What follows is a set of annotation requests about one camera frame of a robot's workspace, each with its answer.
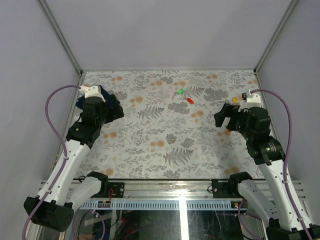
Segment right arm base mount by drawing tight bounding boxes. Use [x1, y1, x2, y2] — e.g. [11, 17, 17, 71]
[207, 179, 233, 199]

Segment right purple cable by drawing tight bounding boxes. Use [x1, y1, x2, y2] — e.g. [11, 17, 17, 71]
[251, 88, 313, 240]

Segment red capped key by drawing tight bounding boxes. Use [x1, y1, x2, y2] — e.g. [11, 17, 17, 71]
[186, 97, 194, 104]

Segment white slotted cable duct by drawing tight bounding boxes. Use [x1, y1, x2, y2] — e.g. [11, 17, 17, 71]
[80, 199, 240, 211]

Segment aluminium front rail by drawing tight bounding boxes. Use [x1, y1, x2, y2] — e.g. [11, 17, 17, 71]
[39, 177, 307, 201]

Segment dark blue folded cloth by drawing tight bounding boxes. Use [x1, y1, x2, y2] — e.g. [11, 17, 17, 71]
[75, 85, 114, 110]

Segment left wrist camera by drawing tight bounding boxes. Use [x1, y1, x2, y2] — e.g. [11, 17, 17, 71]
[79, 85, 106, 103]

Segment right corner frame post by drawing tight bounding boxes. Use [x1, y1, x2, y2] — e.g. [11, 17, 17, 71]
[253, 0, 300, 74]

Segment floral tablecloth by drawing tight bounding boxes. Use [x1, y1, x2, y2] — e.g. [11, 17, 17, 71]
[76, 70, 263, 179]

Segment yellow capped key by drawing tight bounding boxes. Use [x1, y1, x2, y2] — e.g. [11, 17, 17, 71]
[224, 97, 238, 105]

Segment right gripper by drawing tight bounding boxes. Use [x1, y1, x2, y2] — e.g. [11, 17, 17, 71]
[213, 103, 253, 141]

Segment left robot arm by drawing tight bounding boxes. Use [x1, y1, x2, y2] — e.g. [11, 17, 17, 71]
[23, 93, 124, 232]

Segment green capped key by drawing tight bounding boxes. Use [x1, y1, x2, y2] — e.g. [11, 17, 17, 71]
[172, 88, 184, 98]

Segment left corner frame post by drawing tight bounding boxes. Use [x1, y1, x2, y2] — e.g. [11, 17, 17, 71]
[37, 0, 83, 76]

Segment corner frame post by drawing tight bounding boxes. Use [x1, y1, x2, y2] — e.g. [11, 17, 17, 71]
[37, 0, 83, 76]
[253, 0, 300, 74]

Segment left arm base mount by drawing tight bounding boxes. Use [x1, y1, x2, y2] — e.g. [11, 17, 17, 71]
[98, 182, 125, 199]

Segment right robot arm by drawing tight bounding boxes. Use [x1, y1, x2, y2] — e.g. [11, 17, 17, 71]
[214, 103, 320, 240]

